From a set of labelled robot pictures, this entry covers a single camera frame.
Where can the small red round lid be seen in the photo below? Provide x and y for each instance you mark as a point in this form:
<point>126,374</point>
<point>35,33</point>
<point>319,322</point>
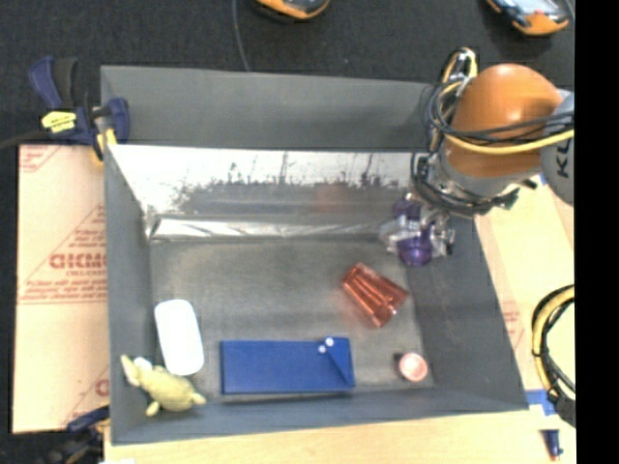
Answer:
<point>413,367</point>

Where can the clear purple plastic toy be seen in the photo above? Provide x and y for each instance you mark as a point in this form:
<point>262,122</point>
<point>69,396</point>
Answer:
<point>415,252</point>

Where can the yellow toy animal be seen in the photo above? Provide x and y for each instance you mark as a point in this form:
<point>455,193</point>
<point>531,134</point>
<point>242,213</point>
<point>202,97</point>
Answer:
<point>169,389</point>

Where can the brown cardboard board red print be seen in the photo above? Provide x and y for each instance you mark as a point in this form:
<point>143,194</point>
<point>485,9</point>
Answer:
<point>58,307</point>

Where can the clear red plastic cup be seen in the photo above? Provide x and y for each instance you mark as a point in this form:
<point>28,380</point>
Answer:
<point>374,293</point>

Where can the blue flat box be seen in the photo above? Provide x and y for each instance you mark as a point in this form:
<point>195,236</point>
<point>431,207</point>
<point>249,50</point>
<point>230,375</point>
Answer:
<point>285,368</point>

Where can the grey metal bin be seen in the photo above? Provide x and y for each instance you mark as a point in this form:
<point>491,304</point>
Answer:
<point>290,278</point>

